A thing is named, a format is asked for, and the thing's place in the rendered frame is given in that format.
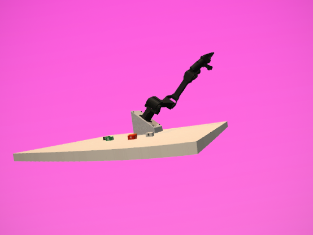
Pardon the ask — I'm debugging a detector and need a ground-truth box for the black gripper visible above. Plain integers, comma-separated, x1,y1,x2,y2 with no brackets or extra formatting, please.
196,52,214,68

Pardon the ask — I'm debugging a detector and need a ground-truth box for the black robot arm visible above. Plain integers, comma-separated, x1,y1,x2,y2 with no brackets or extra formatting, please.
139,63,201,123

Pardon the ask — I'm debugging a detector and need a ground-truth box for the small green block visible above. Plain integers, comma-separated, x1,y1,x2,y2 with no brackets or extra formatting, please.
106,136,114,141

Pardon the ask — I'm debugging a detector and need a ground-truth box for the red block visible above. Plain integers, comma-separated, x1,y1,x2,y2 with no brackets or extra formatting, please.
128,135,137,140

